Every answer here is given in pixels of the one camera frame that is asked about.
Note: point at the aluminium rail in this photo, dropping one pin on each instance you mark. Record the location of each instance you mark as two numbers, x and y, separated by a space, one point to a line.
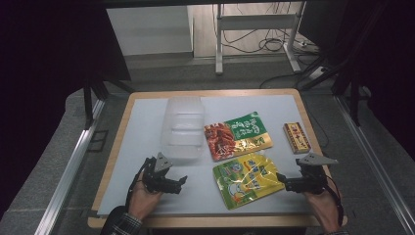
70 176
375 160

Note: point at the small yellow and red box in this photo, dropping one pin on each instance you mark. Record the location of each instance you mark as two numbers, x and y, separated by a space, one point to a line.
297 138

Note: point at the yellow and green snack packet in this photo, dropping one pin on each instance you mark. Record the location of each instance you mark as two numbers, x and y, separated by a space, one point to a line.
248 179

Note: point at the black metal stand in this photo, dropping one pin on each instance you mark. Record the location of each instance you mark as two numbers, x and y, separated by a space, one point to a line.
354 101
88 101

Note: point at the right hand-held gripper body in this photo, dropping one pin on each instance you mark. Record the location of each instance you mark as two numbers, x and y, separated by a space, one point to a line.
311 179

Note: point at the white metal desk frame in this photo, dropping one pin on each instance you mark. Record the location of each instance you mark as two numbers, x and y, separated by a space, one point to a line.
257 22

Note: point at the black floor bracket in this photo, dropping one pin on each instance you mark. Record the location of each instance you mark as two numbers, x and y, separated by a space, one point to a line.
98 141

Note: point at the person's left hand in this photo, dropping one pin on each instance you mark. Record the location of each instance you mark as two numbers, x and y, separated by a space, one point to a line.
141 202

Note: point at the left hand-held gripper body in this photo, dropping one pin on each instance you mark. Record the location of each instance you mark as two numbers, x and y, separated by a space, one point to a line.
156 178

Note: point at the red and green snack packet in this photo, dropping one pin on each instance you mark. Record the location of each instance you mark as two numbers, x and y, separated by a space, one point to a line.
238 133

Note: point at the person's right hand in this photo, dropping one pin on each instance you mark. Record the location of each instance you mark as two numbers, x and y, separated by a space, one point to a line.
324 209

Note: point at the translucent plastic container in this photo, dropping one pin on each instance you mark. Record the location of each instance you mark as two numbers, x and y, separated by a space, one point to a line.
182 130

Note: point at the white cabinet panel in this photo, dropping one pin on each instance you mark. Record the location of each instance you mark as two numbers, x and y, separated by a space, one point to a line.
150 31

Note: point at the white power strip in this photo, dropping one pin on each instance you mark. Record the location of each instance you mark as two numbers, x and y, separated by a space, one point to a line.
317 73

